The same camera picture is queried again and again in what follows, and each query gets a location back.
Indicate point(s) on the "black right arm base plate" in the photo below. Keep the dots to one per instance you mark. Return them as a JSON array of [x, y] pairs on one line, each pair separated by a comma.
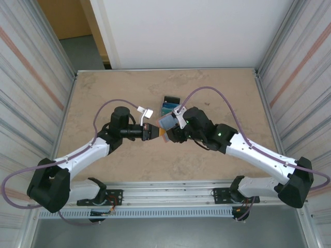
[[219, 193]]

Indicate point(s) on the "blue credit card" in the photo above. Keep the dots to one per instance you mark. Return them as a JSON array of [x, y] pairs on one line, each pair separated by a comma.
[[168, 105]]

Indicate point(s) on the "wooden door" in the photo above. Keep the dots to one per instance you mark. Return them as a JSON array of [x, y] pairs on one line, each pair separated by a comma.
[[67, 18]]

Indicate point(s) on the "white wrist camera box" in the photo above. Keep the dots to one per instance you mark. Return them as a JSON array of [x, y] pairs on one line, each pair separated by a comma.
[[182, 120], [147, 113]]

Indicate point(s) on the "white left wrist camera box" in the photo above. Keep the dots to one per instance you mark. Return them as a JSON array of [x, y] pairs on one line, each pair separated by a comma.
[[147, 113]]

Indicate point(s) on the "black credit card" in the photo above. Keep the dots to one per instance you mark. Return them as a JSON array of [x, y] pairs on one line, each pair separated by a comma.
[[172, 100]]

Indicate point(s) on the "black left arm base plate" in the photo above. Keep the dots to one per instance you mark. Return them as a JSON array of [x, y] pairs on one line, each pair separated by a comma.
[[116, 193]]

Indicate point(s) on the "aluminium rail frame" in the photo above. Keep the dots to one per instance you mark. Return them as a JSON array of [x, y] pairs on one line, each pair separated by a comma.
[[168, 191]]

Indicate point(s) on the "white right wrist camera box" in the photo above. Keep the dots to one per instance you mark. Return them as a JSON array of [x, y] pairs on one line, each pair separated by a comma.
[[182, 120]]

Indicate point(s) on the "teal credit card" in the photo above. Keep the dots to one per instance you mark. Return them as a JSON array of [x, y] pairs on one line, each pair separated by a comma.
[[165, 111]]

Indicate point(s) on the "teal and black box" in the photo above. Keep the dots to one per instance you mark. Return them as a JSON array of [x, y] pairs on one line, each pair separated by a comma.
[[163, 114]]

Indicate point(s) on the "corrugated metal side panel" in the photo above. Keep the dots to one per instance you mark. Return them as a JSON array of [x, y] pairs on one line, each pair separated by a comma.
[[305, 90], [26, 90]]

